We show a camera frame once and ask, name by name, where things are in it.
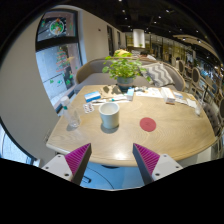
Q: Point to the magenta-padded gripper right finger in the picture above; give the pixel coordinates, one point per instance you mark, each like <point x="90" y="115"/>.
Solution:
<point x="146" y="160"/>

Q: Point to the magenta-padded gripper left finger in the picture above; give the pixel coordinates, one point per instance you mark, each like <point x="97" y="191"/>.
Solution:
<point x="78" y="160"/>

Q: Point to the clear plastic bottle white cap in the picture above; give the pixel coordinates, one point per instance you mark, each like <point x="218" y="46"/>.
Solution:
<point x="71" y="116"/>

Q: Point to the flat round red coaster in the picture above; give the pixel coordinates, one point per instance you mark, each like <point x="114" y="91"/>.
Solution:
<point x="148" y="124"/>

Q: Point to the white mug with green print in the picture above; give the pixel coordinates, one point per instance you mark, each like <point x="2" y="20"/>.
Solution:
<point x="109" y="118"/>

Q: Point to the pill blister pack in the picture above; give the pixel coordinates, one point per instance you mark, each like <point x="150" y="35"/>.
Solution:
<point x="88" y="107"/>

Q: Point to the flat blue box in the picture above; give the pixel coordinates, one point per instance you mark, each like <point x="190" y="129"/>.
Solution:
<point x="92" y="96"/>

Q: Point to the white and teal tube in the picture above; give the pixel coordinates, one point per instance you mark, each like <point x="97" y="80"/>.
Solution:
<point x="119" y="98"/>

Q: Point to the white printed leaflet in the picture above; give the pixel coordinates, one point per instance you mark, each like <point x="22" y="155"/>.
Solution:
<point x="151" y="92"/>

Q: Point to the small white blue box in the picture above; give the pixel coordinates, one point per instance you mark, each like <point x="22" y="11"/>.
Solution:
<point x="130" y="94"/>

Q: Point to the white and orange box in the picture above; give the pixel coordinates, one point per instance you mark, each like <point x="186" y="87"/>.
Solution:
<point x="167" y="95"/>

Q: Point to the small pale blue packet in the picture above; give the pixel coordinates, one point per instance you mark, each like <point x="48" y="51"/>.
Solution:
<point x="178" y="95"/>

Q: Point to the white paper napkin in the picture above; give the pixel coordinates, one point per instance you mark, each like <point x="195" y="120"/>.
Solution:
<point x="191" y="103"/>

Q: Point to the clear drinking glass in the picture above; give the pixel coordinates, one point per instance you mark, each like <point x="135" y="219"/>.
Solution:
<point x="199" y="109"/>

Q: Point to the grey curved sofa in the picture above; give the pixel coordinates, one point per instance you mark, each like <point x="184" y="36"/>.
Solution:
<point x="91" y="78"/>

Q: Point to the grey zigzag striped cushion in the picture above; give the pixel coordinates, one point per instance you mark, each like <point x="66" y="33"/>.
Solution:
<point x="160" y="75"/>

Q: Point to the green potted plant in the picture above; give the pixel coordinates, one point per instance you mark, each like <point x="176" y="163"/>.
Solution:
<point x="125" y="68"/>

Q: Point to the group of oval-back chairs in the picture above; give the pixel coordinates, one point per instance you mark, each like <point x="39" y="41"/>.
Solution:
<point x="196" y="75"/>

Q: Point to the person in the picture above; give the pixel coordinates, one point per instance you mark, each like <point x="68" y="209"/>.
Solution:
<point x="121" y="52"/>
<point x="148" y="56"/>

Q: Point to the white round column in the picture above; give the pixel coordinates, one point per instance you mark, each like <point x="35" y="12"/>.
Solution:
<point x="139" y="38"/>

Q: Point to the group of ceiling spotlights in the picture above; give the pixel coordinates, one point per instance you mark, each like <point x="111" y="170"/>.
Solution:
<point x="123" y="11"/>

